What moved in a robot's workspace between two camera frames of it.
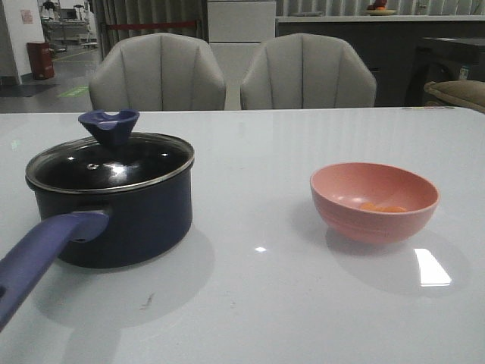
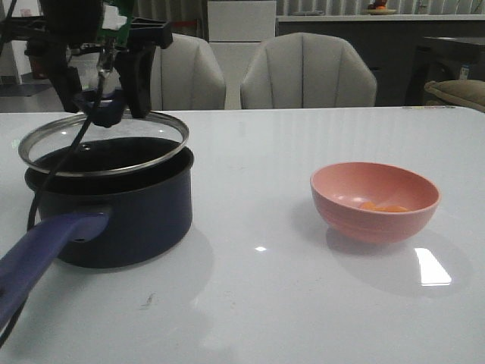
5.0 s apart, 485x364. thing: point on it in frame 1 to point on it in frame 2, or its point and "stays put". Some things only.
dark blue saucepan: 103,205 stays put
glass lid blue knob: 114,158 to 112,142
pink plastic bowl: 370,202 stays put
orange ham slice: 371,206 stays put
